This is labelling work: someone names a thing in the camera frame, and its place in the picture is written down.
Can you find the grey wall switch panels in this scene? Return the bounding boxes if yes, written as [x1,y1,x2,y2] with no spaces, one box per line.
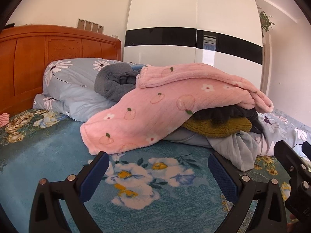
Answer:
[77,18,105,34]

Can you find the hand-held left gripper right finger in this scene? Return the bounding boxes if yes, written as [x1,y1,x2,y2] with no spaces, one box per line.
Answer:
[208,152,287,233]

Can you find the wooden headboard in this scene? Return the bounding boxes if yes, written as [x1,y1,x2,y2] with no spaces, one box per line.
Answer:
[0,24,122,117]

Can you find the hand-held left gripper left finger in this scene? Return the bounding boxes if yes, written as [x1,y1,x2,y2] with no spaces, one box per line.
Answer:
[29,151,110,233]

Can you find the white and black wardrobe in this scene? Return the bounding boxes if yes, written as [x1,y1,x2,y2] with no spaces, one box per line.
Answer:
[123,0,266,95]

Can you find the pink fleece pajama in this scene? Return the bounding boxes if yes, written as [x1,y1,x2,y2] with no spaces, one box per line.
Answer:
[80,63,274,156]

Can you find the teal floral bed blanket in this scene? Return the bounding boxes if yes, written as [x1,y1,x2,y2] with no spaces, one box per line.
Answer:
[0,108,300,233]

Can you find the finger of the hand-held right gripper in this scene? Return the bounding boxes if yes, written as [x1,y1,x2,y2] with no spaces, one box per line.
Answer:
[302,141,311,159]
[274,140,309,183]

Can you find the mustard yellow knit sweater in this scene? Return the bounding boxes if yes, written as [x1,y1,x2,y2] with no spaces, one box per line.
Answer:
[182,117,253,139]

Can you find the pink checked cloth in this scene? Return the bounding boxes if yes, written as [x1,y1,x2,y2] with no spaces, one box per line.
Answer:
[0,113,10,128]

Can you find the hanging green plant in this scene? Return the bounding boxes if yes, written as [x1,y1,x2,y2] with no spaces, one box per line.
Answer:
[258,10,276,39]

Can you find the light blue daisy quilt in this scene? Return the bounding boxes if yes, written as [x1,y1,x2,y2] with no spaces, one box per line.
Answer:
[33,58,138,123]
[254,108,311,162]

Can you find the blue garment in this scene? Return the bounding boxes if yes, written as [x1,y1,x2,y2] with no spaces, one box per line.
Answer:
[126,63,146,71]

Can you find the light grey garment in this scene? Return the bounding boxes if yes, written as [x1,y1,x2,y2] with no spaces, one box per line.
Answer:
[164,127,275,171]

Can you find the black garment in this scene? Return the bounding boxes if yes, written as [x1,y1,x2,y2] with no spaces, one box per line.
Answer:
[193,104,266,134]

